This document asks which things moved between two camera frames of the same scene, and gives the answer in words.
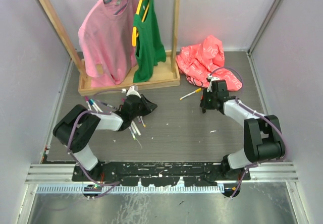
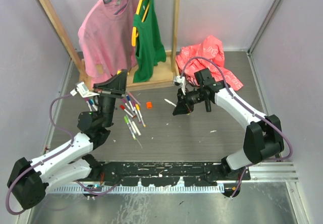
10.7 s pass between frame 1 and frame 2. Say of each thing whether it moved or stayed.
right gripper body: moved
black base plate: stayed
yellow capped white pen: moved
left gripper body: moved
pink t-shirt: stayed
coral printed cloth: stayed
